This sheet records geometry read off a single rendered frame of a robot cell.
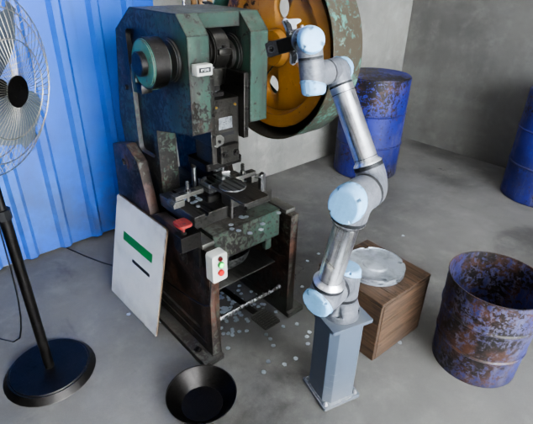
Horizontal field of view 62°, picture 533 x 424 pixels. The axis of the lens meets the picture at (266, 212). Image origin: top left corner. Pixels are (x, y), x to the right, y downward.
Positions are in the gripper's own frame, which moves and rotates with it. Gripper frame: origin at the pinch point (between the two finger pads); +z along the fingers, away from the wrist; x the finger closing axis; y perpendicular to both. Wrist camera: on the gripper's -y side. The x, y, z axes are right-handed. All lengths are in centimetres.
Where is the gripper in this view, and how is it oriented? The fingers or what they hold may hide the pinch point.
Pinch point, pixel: (286, 42)
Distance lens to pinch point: 165.9
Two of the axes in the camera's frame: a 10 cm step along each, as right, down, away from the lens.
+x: -2.1, -9.1, -3.6
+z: -1.1, -3.5, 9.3
